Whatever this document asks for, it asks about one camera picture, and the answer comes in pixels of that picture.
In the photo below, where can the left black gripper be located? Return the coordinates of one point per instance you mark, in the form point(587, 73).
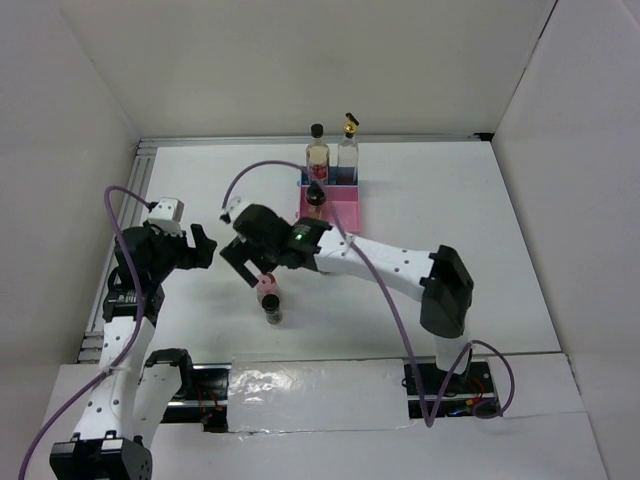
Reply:
point(201, 256)

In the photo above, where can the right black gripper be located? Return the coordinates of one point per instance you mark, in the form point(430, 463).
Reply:
point(237, 253)

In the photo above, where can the pink lid spice jar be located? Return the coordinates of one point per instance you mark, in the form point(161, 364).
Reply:
point(267, 285)

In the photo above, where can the large black lid spice jar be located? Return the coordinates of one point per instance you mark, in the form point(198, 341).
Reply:
point(315, 202)

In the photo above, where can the black cap sauce bottle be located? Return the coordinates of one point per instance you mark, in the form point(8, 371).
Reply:
point(317, 156)

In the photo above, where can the gold spout glass bottle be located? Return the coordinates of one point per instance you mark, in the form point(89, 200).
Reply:
point(348, 152)

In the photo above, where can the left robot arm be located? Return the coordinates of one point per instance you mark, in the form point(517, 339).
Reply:
point(124, 408)

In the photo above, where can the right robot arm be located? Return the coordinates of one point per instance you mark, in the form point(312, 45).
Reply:
point(438, 279)

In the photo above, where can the front black lid spice jar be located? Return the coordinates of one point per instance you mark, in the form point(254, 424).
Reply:
point(271, 305)

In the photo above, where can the pink plastic bin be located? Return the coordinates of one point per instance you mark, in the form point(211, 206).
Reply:
point(344, 199)

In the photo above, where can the blue plastic bin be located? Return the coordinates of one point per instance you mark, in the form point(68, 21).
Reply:
point(330, 176)

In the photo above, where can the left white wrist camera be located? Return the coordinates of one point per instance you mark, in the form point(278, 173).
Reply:
point(166, 216)

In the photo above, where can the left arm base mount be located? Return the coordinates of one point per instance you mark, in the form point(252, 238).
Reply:
point(204, 401)

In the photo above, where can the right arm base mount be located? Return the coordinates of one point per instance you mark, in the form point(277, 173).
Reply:
point(466, 396)

